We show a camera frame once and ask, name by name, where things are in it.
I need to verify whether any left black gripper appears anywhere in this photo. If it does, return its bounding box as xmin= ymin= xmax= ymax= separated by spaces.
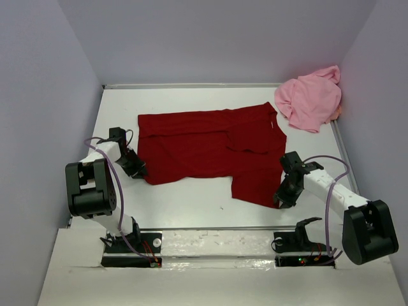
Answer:
xmin=115 ymin=149 xmax=147 ymax=180

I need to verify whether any red t shirt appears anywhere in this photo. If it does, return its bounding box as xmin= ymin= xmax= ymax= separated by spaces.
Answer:
xmin=138 ymin=102 xmax=286 ymax=208

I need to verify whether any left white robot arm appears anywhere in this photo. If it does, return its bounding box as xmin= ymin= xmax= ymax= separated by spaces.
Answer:
xmin=65 ymin=127 xmax=147 ymax=253

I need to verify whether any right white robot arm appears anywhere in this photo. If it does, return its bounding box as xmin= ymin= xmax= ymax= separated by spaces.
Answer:
xmin=271 ymin=151 xmax=399 ymax=265

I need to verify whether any pink t shirt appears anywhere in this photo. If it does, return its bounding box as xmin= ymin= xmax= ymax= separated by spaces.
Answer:
xmin=275 ymin=65 xmax=342 ymax=133

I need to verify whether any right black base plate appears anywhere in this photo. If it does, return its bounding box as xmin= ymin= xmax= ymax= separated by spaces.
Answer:
xmin=271 ymin=231 xmax=335 ymax=268

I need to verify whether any metal rail at front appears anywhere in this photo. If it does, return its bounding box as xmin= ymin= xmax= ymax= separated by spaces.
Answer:
xmin=140 ymin=225 xmax=296 ymax=231

